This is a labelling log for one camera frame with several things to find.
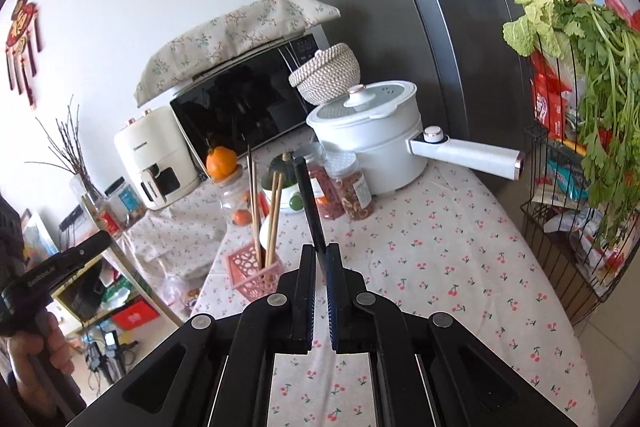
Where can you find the orange fruit on coaster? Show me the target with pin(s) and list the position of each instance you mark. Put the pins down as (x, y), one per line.
(221, 162)

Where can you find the cream air fryer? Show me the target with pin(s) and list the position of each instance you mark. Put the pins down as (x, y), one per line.
(156, 158)

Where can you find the tall jar red dried fruit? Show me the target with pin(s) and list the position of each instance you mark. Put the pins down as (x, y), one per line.
(325, 196)

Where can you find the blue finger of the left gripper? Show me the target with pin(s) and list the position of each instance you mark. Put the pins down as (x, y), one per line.
(93, 246)

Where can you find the clear jar with tangerines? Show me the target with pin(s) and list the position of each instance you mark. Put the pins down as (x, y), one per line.
(234, 198)

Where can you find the napa cabbage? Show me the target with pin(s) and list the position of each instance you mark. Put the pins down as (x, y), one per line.
(535, 29)

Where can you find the black wire storage rack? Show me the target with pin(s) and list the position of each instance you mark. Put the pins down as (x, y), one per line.
(559, 224)

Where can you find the cherry print tablecloth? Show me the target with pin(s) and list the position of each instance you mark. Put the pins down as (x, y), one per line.
(441, 244)

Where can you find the blue label glass jar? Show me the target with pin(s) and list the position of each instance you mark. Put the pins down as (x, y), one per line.
(125, 203)

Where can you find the short jar dried slices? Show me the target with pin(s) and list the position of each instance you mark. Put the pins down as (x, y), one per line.
(350, 184)

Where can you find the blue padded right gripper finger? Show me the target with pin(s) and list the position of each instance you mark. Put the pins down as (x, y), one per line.
(427, 371)

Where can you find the red snack package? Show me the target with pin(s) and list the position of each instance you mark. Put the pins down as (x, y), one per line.
(552, 96)

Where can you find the black chopstick gold tip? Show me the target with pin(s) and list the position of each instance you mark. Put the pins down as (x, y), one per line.
(311, 210)

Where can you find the red label glass jar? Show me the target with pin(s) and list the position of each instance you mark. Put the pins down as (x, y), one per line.
(107, 218)

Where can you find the green leafy celery bunch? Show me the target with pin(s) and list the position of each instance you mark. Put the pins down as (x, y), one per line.
(606, 49)

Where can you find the red hanging wall ornament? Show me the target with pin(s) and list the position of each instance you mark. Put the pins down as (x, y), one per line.
(23, 43)

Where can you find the white electric cooking pot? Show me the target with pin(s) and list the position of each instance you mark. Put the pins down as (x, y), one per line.
(381, 123)

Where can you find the floral microwave cover cloth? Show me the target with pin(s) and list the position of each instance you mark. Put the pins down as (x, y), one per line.
(226, 37)

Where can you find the dark green squash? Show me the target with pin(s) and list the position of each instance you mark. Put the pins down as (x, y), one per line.
(282, 163)

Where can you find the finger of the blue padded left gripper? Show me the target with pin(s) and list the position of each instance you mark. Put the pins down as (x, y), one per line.
(215, 372)

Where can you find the pink perforated utensil holder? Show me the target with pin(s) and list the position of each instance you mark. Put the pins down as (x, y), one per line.
(252, 282)

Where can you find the grey refrigerator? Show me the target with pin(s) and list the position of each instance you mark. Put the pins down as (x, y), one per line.
(410, 21)

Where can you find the black microwave oven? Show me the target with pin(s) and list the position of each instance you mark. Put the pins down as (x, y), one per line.
(247, 104)

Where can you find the glass vase dry twigs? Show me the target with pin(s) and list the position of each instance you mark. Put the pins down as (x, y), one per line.
(63, 142)

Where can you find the woven white lidded basket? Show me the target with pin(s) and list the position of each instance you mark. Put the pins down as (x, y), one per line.
(328, 75)

